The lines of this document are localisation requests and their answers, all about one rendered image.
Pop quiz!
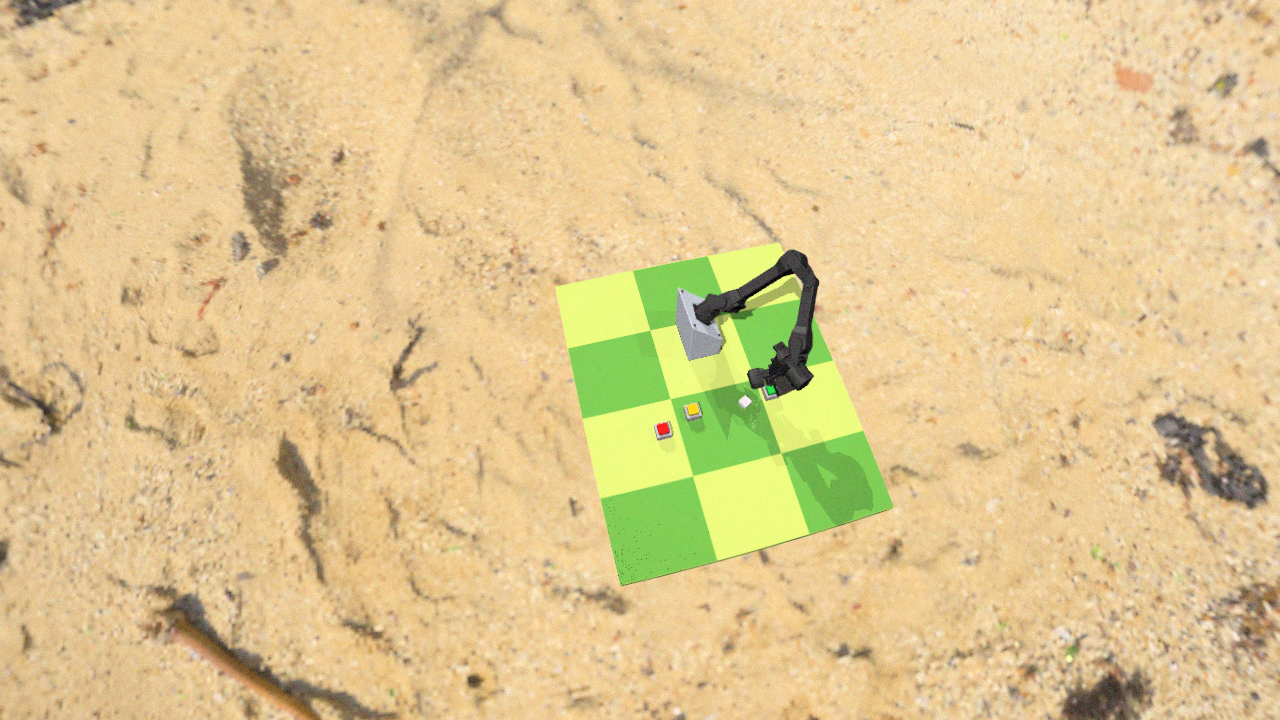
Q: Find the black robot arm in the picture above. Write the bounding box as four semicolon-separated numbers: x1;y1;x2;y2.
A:
692;249;820;396

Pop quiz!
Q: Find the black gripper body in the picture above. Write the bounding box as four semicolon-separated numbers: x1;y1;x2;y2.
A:
748;357;786;389

